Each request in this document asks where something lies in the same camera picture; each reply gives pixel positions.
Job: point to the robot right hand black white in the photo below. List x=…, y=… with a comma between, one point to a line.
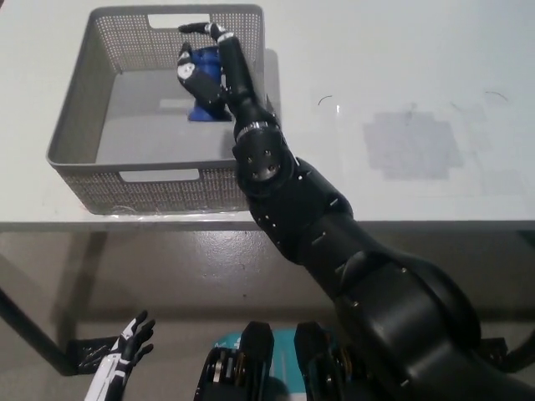
x=238, y=79

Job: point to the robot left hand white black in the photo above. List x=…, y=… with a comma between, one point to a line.
x=113, y=363

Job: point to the blue chess rook piece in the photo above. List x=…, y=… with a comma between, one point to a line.
x=205, y=58

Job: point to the black metal table leg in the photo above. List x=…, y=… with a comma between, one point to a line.
x=33, y=334

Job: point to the grey perforated plastic basket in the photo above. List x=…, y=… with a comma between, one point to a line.
x=167, y=188

